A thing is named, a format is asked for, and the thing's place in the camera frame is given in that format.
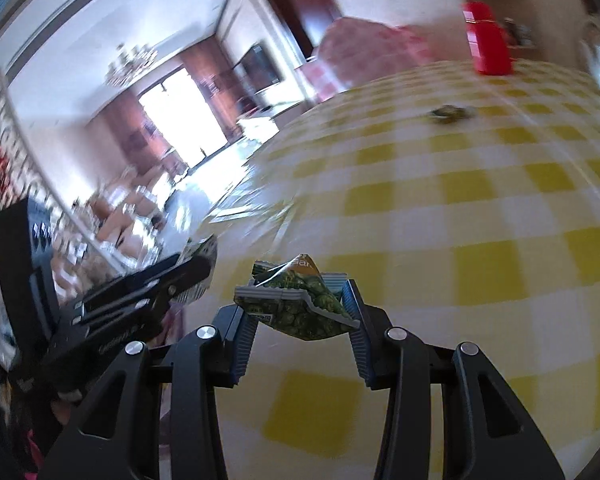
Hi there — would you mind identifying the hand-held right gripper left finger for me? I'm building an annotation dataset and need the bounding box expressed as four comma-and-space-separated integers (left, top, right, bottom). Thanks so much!
37, 305, 261, 480

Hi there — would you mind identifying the red thermos jug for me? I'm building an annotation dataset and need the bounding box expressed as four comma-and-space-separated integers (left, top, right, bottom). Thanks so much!
461, 1, 513, 76

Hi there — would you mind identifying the chandelier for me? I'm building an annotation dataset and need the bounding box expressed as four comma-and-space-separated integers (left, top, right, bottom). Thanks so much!
105, 42, 158, 86

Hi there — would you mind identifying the dark green snack packet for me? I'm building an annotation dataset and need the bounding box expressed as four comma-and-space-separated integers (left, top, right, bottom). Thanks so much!
427, 104, 476, 125

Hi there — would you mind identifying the yellow checked tablecloth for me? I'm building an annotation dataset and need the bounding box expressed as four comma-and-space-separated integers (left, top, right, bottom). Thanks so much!
165, 60, 600, 480

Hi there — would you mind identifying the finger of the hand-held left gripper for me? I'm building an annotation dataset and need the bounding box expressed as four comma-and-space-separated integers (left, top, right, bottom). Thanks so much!
125, 255, 216, 296
80, 287, 178, 322

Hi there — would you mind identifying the white tv cabinet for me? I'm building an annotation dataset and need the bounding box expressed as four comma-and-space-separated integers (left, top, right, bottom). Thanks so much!
240, 115, 281, 143

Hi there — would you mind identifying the small white green snack packet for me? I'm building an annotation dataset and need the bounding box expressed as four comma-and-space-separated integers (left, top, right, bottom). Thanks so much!
182, 234, 219, 306

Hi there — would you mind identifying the person's left hand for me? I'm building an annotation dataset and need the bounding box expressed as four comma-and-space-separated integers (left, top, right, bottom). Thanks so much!
50, 390, 83, 423

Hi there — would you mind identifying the flat screen television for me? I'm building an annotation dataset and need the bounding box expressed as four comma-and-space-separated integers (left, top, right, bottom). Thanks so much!
235, 44, 283, 101

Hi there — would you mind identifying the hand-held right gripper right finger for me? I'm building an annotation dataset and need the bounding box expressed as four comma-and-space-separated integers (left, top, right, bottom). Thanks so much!
340, 277, 566, 480

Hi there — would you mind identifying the green pea snack packet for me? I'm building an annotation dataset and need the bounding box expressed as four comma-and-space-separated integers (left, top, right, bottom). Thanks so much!
234, 255, 361, 342

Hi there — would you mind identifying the pink checked cloth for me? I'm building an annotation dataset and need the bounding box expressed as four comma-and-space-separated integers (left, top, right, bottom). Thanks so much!
300, 17, 431, 106

